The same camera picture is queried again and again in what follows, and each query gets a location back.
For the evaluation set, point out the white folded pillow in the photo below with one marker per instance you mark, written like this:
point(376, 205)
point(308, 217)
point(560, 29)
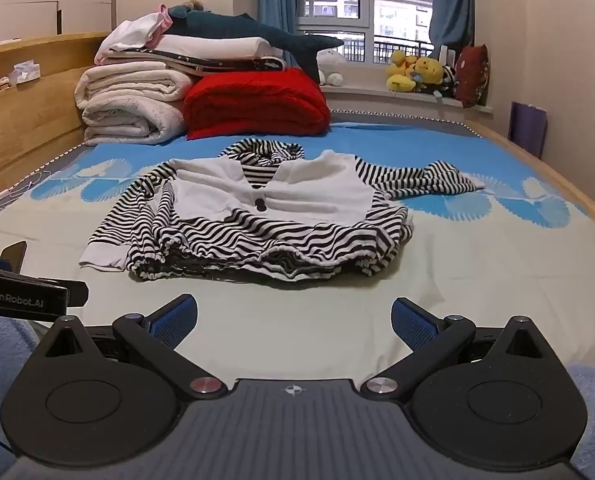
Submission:
point(217, 46)

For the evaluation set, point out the red folded blanket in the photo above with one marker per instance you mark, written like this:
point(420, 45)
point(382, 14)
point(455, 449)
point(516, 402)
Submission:
point(257, 102)

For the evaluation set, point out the yellow bear plush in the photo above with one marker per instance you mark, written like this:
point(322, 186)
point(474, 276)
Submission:
point(430, 72)

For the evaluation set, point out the tissue pack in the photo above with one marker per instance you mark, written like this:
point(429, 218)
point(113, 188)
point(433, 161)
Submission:
point(26, 71)

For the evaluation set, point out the yellow duck plush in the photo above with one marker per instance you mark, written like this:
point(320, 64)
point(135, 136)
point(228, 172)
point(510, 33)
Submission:
point(401, 72)

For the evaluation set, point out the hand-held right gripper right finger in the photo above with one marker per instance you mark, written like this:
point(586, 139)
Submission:
point(415, 327)

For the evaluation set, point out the purple bag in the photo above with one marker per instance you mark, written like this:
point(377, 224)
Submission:
point(527, 127)

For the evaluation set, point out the black white striped plush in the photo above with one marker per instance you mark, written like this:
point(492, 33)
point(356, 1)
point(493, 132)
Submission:
point(446, 82)

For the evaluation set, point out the dark patterned folded blanket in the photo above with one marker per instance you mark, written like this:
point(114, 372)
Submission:
point(197, 65)

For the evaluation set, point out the white framed window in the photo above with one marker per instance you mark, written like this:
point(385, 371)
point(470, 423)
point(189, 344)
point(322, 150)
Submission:
point(337, 5)

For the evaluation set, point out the brown teddy bear plush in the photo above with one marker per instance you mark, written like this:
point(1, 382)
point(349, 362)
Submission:
point(193, 4)

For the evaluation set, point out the person's left leg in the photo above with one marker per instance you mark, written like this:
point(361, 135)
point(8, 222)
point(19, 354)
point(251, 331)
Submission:
point(2, 385)

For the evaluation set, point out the wooden bed frame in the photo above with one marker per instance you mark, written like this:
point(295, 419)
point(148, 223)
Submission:
point(27, 125)

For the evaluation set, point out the black white striped small top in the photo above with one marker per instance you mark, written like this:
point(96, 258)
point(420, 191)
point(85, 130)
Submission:
point(257, 220)

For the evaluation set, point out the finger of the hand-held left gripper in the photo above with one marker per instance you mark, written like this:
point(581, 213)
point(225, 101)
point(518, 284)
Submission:
point(15, 257)

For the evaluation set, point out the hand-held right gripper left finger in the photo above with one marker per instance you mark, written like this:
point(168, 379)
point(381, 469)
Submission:
point(176, 321)

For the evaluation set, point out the white window sill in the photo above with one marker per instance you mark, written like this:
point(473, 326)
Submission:
point(377, 100)

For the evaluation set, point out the white seal plush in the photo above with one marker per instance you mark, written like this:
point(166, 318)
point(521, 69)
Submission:
point(331, 65)

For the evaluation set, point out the white pink folded cloth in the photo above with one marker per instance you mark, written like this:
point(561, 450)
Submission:
point(132, 32)

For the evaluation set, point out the dark red pillow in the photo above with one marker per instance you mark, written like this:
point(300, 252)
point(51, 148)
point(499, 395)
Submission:
point(472, 75)

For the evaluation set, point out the teal shark plush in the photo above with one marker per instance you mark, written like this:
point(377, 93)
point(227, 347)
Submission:
point(277, 35)

